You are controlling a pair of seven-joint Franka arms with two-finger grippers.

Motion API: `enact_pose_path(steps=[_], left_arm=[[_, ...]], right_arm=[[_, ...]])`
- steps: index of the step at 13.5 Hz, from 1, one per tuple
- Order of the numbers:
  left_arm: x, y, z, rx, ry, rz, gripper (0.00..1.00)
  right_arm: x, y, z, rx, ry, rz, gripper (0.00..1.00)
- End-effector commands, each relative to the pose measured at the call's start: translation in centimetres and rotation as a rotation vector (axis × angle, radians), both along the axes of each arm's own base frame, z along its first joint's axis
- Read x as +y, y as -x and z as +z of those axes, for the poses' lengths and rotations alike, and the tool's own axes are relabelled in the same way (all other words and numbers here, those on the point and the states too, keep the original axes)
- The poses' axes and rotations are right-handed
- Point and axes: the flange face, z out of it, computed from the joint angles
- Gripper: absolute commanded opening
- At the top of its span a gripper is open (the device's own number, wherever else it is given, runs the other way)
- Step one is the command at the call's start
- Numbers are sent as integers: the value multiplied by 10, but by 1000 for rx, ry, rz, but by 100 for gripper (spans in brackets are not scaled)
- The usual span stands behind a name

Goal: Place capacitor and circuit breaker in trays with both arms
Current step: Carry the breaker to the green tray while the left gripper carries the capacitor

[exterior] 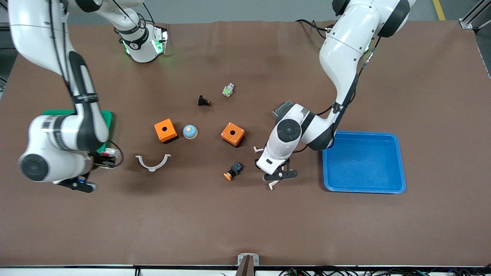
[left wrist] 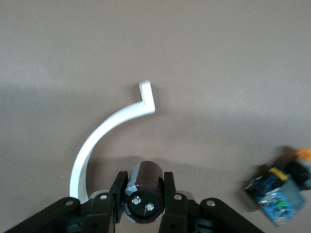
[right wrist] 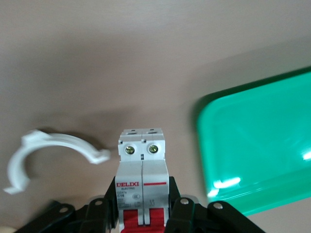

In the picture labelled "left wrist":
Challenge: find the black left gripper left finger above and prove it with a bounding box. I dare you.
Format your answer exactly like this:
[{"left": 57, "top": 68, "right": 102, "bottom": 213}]
[{"left": 4, "top": 171, "right": 129, "bottom": 233}]

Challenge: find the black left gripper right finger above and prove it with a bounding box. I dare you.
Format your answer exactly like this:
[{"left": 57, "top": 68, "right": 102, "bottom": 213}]
[{"left": 157, "top": 171, "right": 263, "bottom": 233}]

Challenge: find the black cylindrical capacitor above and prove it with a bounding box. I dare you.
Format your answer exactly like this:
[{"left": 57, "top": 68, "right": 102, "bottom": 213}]
[{"left": 122, "top": 160, "right": 166, "bottom": 223}]

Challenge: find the large white curved clamp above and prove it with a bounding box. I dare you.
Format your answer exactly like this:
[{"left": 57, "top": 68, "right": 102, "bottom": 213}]
[{"left": 69, "top": 81, "right": 156, "bottom": 203}]

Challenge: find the orange push button blue block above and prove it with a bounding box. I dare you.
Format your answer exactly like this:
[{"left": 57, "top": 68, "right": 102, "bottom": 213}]
[{"left": 244, "top": 147, "right": 311, "bottom": 223}]

